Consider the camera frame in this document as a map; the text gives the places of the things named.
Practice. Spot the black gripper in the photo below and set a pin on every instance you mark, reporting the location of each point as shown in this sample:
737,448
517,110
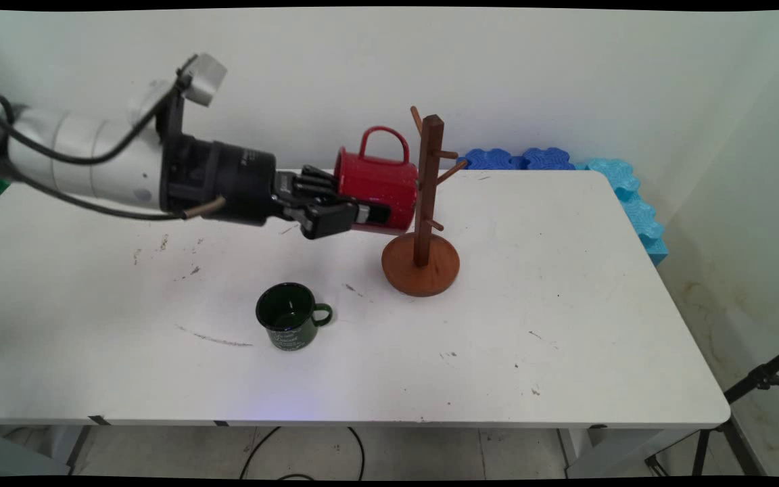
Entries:
241,182

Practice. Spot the red enamel mug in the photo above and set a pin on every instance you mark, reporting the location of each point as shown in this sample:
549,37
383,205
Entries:
379,179

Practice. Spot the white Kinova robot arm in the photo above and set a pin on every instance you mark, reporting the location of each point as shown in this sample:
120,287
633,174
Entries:
85,159

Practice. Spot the brown wooden mug tree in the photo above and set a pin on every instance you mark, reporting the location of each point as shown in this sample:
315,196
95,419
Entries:
431,155

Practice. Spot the dark green enamel mug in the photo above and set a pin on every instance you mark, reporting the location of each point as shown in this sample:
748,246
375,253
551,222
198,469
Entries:
288,318

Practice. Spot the dark blue foam mat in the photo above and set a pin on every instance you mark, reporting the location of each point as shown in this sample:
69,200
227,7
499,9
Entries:
491,159
548,158

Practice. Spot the cyan foam mat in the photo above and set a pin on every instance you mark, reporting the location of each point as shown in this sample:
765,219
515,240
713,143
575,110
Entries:
646,226
612,176

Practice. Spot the grey table leg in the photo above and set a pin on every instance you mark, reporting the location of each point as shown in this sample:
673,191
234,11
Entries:
78,446

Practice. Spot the black tripod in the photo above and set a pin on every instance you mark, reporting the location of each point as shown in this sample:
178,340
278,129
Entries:
748,385

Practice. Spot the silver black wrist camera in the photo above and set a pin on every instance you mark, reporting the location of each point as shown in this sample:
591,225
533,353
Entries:
205,78

